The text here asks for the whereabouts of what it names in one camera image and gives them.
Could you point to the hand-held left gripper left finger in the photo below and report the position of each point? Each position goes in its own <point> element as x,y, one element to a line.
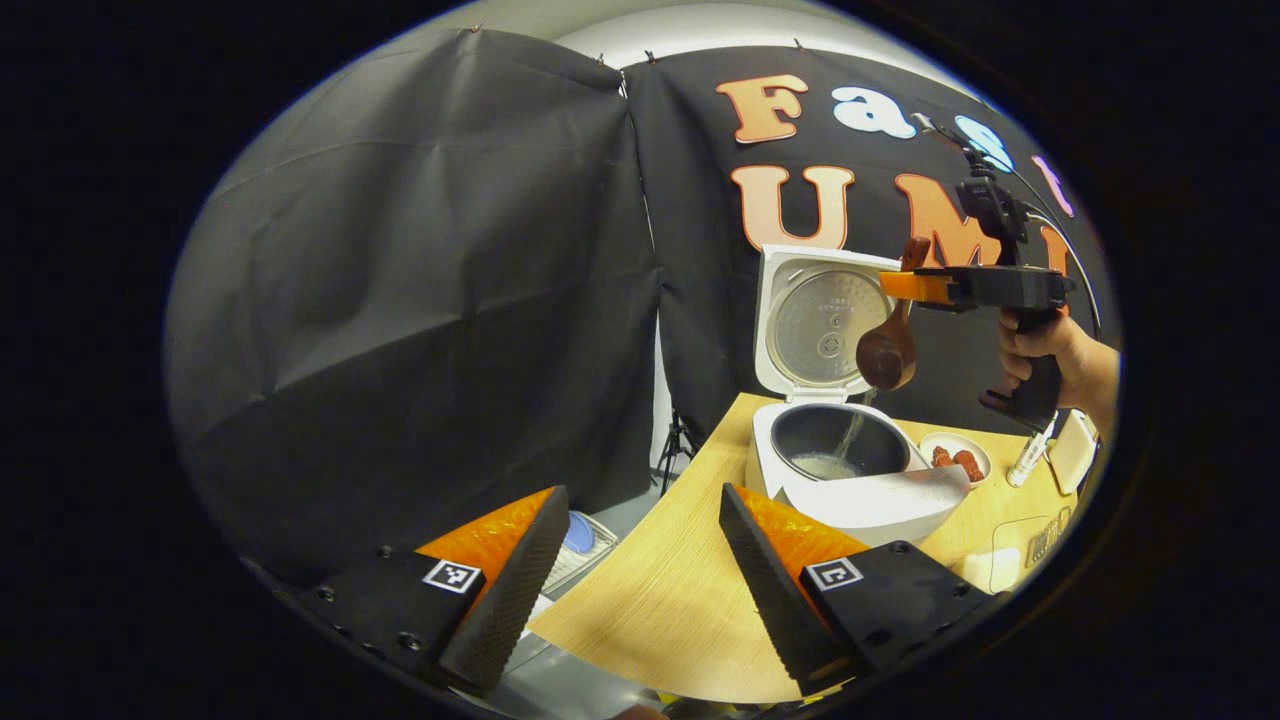
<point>505,605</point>

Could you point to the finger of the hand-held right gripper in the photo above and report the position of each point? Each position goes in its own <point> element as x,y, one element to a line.
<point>915,286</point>

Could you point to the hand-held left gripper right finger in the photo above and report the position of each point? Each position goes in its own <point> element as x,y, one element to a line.
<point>770,595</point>

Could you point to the brown wooden spoon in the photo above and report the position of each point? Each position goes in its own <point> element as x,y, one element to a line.
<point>885,355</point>

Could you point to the white rice cooker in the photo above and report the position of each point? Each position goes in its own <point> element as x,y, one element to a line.
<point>810,330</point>

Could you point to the white rice grains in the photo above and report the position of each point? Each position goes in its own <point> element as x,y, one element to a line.
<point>835,466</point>

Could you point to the white storage basket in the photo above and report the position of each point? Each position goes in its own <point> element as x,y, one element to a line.
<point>590,565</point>

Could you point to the blue round object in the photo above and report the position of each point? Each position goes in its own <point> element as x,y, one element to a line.
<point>578,535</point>

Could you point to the white oval plate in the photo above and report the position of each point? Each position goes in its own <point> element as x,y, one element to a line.
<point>975,447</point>

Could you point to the black tripod stand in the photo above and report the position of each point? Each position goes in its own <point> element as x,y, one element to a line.
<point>677,450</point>

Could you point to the red meat piece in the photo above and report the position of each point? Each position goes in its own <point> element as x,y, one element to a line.
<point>968,466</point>
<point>941,457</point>

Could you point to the white drink bottle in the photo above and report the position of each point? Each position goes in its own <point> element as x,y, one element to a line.
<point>1030,458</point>

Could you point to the black backdrop cloth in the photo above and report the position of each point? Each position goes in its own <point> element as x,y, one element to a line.
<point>400,300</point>

